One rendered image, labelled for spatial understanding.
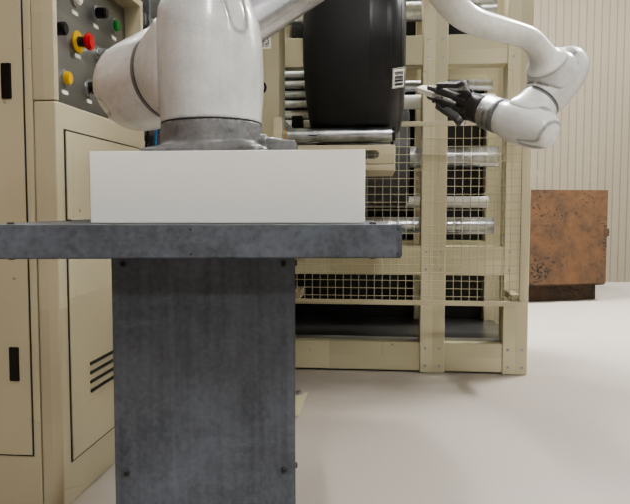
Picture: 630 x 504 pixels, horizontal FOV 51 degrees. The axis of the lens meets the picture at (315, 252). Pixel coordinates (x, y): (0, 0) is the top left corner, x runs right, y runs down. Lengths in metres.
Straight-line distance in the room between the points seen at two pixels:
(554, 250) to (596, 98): 2.05
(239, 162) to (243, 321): 0.22
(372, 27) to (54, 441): 1.36
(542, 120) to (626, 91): 5.12
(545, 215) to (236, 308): 4.19
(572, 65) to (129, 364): 1.29
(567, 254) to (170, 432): 4.35
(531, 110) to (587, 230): 3.50
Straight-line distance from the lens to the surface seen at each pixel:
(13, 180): 1.58
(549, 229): 5.02
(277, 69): 2.23
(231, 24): 1.02
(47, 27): 1.59
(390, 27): 2.03
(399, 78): 2.04
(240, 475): 0.99
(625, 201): 6.74
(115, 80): 1.17
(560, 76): 1.78
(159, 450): 0.99
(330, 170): 0.87
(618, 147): 6.73
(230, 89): 0.99
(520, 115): 1.73
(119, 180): 0.90
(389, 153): 2.07
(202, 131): 0.97
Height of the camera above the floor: 0.67
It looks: 4 degrees down
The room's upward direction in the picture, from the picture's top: straight up
